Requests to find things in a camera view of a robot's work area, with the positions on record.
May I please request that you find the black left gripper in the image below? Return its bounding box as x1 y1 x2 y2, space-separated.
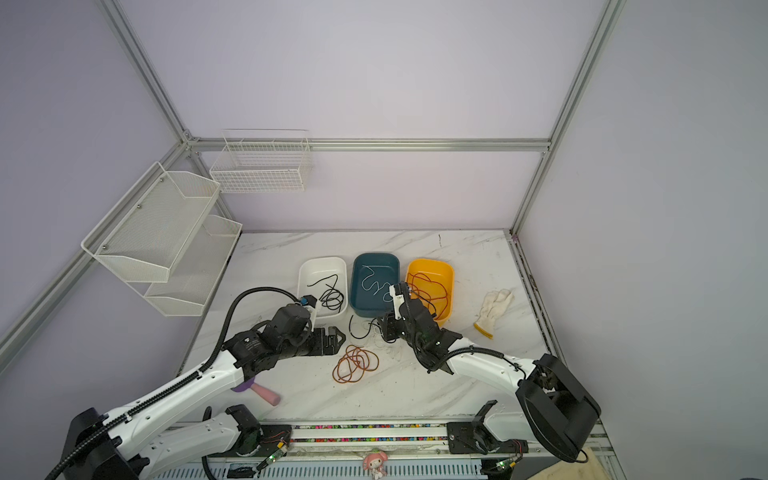
279 324 345 361

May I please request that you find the black cable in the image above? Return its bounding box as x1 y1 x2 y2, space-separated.
347 314 385 342
307 274 346 314

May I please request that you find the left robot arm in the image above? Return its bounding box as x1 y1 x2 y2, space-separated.
47 288 346 479

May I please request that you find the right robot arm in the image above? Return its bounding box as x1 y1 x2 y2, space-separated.
380 282 601 463

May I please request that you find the dark teal plastic bin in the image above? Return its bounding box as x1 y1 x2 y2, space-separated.
349 252 400 318

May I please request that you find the white plastic bin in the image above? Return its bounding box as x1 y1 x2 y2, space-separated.
298 256 349 320

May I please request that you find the yellow plastic bin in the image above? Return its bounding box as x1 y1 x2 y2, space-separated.
406 258 455 327

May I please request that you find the purple pink spatula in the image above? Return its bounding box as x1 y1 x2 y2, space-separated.
232 379 281 406

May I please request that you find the white work glove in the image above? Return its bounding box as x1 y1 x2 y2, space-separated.
474 289 514 339

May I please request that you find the pink doll figure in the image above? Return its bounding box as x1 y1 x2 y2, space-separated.
362 451 388 480

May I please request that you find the white mesh lower shelf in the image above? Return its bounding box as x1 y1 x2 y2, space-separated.
143 215 242 317

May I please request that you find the white mesh shelf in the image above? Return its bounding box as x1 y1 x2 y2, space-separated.
143 215 242 317
81 162 220 283

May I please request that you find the white mesh upper shelf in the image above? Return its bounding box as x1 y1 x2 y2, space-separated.
81 162 220 283

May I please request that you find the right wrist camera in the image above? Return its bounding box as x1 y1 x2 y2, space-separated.
389 282 409 320

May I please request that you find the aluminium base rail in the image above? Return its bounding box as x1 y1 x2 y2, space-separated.
143 419 607 480

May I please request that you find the white wire wall basket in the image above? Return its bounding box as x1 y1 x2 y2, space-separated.
209 129 313 194

